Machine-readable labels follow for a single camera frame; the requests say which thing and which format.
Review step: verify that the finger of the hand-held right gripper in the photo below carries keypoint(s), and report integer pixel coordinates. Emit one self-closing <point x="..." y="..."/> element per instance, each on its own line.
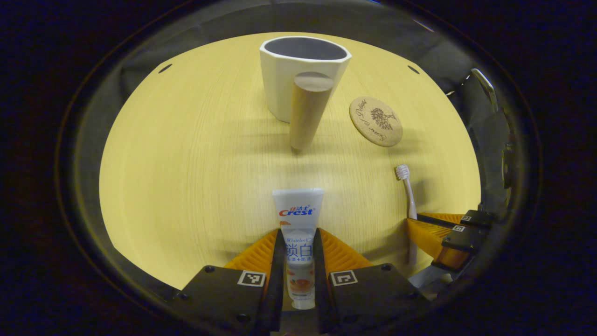
<point x="475" y="218"/>
<point x="461" y="242"/>

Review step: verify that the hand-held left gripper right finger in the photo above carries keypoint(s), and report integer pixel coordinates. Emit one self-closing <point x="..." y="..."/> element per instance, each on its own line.
<point x="319" y="275"/>

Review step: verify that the white toothpaste tube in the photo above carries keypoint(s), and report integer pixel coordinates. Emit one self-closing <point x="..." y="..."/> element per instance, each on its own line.
<point x="298" y="219"/>

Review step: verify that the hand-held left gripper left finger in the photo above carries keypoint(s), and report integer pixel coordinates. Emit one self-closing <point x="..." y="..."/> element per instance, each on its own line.
<point x="278" y="275"/>

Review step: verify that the pink white toothbrush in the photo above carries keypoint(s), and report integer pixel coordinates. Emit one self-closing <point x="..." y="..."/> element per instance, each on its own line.
<point x="410" y="200"/>

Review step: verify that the light wooden desktop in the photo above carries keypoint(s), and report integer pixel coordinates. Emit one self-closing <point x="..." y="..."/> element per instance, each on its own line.
<point x="186" y="186"/>

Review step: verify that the round wooden coaster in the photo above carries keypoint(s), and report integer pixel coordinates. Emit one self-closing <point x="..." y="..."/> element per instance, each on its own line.
<point x="376" y="121"/>

